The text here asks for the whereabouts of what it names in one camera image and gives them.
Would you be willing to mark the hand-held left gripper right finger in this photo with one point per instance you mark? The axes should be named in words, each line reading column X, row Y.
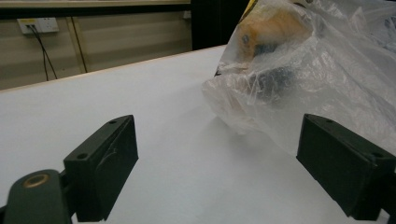
column 345, row 168

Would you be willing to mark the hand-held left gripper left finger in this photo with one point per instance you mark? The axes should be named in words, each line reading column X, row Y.
column 102, row 168

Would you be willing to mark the clear plastic bag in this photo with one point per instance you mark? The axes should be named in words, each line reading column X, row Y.
column 336, row 93

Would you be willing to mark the orange juice bottle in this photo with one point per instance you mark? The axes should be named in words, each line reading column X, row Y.
column 277, row 28

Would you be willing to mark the black curtain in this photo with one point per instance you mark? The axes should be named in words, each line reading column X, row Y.
column 214, row 23

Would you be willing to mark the white wall socket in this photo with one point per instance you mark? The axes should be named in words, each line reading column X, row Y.
column 43, row 25

